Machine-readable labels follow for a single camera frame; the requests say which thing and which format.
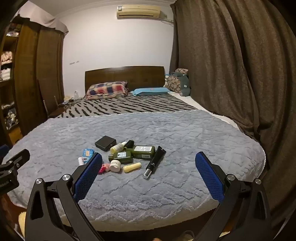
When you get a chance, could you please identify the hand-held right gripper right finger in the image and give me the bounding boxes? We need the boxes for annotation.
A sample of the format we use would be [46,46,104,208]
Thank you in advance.
[195,151,271,241]

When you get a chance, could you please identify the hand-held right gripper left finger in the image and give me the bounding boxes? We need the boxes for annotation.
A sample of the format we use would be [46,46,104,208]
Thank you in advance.
[24,152,103,241]

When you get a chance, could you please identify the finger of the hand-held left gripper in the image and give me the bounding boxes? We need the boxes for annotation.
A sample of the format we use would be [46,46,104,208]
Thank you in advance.
[0,149,30,173]

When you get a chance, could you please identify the small yellow bottle white cap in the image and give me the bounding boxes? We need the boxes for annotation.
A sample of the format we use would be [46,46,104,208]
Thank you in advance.
[110,141,127,154]

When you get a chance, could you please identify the large green bottle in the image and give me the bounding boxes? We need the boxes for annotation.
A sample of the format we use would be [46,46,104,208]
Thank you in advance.
[126,145,156,160]

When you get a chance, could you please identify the pink wrapper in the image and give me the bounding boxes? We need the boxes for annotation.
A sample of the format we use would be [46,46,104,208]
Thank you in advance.
[98,163,111,174]

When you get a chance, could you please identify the blue packet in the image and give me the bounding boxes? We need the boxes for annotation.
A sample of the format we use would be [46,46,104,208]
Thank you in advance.
[83,149,95,163]

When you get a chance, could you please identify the white jar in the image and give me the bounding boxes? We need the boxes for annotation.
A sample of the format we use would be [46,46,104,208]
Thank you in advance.
[109,160,122,172]

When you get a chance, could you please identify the black box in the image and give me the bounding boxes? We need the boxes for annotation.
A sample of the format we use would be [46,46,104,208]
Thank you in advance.
[95,136,117,152]

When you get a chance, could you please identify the small green bottle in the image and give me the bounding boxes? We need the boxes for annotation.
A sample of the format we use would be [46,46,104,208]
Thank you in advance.
[108,151,134,164]

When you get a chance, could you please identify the folded patterned clothes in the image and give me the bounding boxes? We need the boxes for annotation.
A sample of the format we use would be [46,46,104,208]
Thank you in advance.
[1,104,19,130]

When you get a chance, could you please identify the pale yellow tube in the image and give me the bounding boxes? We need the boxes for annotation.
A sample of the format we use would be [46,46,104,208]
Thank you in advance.
[123,162,141,173]

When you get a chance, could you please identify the black tube silver cap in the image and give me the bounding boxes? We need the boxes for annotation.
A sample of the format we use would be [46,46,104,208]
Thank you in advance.
[143,146,166,179]

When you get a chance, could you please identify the dark wooden nightstand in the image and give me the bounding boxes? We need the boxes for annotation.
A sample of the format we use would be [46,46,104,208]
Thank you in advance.
[47,98,81,118]

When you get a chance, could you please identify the leaning wooden board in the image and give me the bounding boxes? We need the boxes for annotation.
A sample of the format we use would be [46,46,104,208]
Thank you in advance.
[37,79,48,114]

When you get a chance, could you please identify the grey fluffy blanket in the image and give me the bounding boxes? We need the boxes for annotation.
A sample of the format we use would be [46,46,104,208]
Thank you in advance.
[1,110,266,226]

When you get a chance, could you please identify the white mattress sheet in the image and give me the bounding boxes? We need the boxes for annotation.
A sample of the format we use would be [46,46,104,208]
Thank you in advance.
[172,91,241,130]

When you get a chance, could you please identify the striped grey bedsheet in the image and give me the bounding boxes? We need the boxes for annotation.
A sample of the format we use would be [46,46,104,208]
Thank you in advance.
[47,94,200,119]

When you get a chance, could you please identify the plaid pillow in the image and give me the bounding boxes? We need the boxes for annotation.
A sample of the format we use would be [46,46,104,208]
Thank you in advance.
[84,81,129,100]

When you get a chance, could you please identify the wooden wardrobe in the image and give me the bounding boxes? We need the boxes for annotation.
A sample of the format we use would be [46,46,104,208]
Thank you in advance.
[0,16,65,146]

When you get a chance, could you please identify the folded light clothes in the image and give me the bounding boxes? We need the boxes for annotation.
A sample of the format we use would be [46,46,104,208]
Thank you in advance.
[0,51,13,80]

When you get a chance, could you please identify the grey-blue plush cushion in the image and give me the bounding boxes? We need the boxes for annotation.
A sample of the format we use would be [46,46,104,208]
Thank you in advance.
[171,72,191,96]

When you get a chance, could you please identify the wood-slice print cushion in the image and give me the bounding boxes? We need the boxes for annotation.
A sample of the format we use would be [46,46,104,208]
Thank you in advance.
[165,68,189,92]

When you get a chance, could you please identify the blue pillow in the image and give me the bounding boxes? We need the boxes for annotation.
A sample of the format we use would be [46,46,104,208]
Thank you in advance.
[130,87,173,96]

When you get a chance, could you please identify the wooden headboard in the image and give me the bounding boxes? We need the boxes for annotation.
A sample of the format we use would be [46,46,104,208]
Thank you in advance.
[85,66,165,98]

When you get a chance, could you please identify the brown curtain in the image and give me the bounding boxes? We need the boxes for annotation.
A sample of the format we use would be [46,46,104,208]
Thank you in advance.
[170,0,296,232]

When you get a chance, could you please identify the white cloth on wardrobe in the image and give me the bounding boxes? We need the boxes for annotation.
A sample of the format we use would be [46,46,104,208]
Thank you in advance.
[17,2,69,35]

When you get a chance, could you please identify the white cable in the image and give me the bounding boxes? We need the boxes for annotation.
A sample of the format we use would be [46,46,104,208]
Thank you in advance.
[60,98,80,108]

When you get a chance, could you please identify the wall air conditioner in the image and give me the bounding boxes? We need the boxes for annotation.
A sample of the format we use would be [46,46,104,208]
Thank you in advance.
[116,5,161,19]

